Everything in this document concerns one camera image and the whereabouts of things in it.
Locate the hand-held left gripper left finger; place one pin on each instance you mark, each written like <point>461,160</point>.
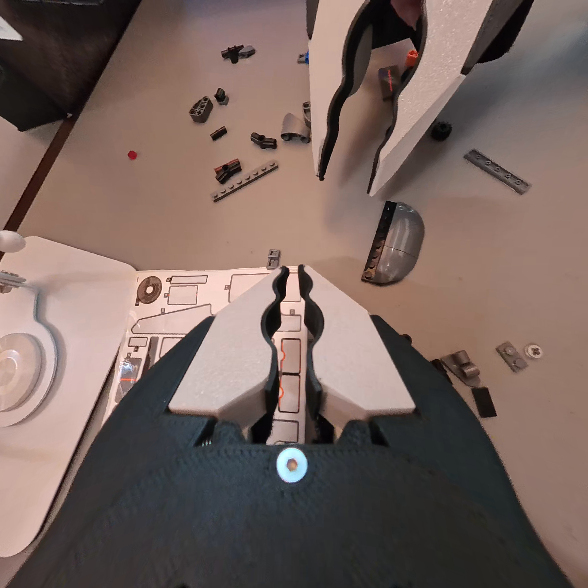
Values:
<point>225,367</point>

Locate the black lego gear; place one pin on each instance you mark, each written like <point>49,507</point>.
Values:
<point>442,132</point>

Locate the black connector with brown axle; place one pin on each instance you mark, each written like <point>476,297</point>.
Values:
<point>227,171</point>

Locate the black lego box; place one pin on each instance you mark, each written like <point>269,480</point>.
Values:
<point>69,55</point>

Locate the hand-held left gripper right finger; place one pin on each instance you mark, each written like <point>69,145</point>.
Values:
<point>358,367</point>

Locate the white book stand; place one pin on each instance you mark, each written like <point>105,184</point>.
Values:
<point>82,321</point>

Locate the black plate lego assembly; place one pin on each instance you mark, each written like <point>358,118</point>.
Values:
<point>399,243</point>

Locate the dark grey thick lego liftarm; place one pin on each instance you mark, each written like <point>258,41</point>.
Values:
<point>201,110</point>

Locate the black connector with grey band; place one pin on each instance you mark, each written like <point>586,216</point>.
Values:
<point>234,53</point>

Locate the lego sticker sheet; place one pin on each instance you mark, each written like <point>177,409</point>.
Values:
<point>183,294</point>

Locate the grey grooved lego plate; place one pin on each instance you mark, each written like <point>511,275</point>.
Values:
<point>498,171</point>

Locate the grey curved lego slope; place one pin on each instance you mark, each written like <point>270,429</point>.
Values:
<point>294,126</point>

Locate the grey tile with orange stripe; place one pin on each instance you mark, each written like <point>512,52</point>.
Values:
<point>388,82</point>

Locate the black angled lego connector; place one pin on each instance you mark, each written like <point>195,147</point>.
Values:
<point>264,141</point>

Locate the small grey two-stud plate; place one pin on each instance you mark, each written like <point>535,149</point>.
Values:
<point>512,356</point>

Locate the small black lego piece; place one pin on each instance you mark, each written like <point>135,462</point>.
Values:
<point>484,402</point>

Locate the long light grey lego plate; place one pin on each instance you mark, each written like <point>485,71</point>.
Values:
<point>246,180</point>

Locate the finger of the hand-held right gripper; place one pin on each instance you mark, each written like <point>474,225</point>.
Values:
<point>328,55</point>
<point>441,55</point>

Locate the grey lego clip piece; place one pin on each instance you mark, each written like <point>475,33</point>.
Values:
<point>459,367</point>

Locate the black lego pin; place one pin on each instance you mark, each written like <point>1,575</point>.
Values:
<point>219,133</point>
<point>438,366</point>

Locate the person's right hand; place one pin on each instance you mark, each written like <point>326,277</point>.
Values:
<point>409,11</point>

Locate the black and grey lego clip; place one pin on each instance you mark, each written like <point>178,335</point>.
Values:
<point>221,96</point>

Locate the small grey lego bracket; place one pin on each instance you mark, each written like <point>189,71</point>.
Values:
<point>273,259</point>

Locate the white round lego stud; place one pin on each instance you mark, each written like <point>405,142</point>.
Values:
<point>534,351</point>

